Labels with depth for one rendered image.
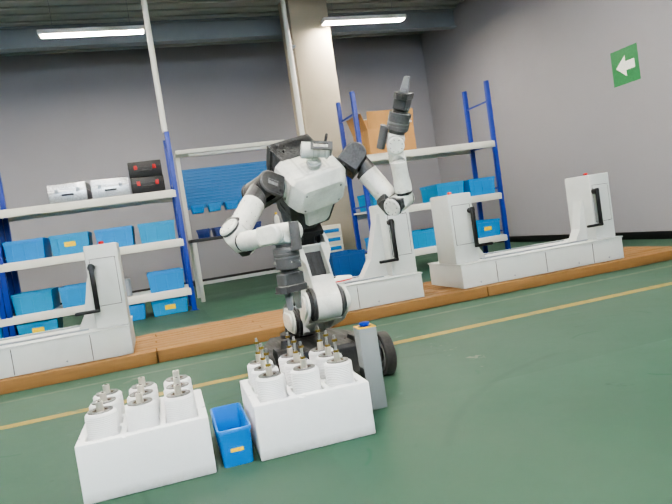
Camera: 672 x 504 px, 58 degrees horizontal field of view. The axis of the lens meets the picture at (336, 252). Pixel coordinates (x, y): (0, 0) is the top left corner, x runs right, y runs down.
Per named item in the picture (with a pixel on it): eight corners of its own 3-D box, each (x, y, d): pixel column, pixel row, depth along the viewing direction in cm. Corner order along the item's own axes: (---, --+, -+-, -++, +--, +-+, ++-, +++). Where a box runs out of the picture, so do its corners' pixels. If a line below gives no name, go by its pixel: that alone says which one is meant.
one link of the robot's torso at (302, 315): (284, 311, 294) (301, 286, 250) (323, 304, 299) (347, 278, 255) (290, 342, 290) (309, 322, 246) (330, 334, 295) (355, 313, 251)
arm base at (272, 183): (244, 211, 239) (238, 184, 241) (270, 209, 248) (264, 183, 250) (264, 197, 228) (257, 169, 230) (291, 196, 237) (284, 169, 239)
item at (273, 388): (258, 433, 198) (250, 380, 197) (270, 423, 207) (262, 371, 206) (285, 433, 195) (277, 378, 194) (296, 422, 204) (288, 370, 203)
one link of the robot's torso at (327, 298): (308, 328, 255) (281, 243, 280) (347, 321, 260) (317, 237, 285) (312, 310, 243) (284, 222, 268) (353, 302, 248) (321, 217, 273)
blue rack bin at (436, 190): (421, 203, 789) (419, 187, 788) (447, 200, 799) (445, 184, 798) (438, 201, 740) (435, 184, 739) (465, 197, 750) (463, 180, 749)
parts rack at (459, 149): (358, 275, 772) (333, 103, 761) (486, 252, 827) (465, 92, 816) (376, 277, 711) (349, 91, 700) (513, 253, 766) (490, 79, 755)
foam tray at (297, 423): (246, 426, 229) (239, 380, 228) (343, 404, 239) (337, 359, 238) (261, 462, 192) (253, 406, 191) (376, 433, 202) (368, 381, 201)
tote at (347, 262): (320, 286, 710) (316, 255, 708) (352, 280, 725) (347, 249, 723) (336, 288, 663) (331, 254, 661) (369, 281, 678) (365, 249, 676)
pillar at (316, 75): (317, 273, 905) (277, 4, 885) (352, 267, 921) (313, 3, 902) (328, 274, 852) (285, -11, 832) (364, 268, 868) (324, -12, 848)
